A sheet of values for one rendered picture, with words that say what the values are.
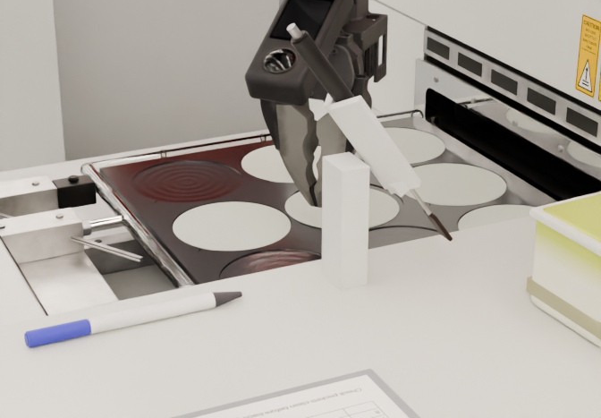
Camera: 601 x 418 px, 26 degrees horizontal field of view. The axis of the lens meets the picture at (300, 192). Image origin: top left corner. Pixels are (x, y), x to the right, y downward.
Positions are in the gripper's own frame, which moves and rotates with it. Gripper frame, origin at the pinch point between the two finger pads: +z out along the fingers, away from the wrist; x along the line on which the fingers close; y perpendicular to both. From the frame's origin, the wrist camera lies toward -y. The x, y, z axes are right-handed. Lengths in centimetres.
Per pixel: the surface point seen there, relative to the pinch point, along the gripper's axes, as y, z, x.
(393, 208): 8.1, 3.7, -4.1
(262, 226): 0.1, 3.8, 4.8
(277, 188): 8.2, 3.7, 6.9
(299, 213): 3.6, 3.6, 2.9
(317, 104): 57, 13, 23
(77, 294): -13.5, 5.7, 14.6
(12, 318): -30.8, -2.3, 7.9
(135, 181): 4.8, 3.8, 19.7
